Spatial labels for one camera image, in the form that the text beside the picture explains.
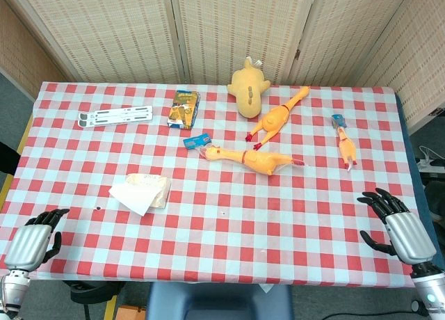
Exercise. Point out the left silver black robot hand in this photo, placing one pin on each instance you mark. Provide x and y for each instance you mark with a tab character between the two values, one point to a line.
28	241

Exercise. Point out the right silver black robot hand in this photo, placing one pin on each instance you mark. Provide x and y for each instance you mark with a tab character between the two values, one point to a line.
405	230

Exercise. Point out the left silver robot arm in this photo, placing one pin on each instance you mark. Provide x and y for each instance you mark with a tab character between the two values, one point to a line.
13	292

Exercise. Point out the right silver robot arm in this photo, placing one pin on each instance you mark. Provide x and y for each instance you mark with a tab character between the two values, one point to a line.
428	288

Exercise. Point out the white paper sheet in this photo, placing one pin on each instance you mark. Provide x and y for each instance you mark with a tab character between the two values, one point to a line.
132	197

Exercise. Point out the clear plastic bag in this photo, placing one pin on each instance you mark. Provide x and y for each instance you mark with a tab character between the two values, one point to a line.
158	191

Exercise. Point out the white power strip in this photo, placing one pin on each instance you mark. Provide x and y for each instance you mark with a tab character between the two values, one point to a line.
430	161

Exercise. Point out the small rubber chicken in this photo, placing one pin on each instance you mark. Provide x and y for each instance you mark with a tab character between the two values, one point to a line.
346	144

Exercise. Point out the orange box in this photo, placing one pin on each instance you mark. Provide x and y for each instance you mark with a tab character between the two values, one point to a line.
130	313

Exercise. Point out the white folding stand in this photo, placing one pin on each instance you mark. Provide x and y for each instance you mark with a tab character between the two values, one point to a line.
116	116

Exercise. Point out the large rubber chicken without tag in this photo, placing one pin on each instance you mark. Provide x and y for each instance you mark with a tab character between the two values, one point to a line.
276	118

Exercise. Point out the large rubber chicken with tag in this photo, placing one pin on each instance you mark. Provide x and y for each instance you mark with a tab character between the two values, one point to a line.
243	156

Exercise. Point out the red white checkered tablecloth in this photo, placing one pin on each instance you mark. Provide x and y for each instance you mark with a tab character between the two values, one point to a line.
222	201

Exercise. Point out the blue chair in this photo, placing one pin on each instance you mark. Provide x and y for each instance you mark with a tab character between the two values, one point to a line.
219	301

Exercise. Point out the yellow blue printed box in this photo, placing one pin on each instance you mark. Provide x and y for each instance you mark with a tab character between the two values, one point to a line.
183	108

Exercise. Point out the yellow plush toy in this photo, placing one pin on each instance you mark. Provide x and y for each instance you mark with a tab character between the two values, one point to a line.
247	90

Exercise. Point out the folding wicker screen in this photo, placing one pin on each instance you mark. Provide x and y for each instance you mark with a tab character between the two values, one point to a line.
222	31

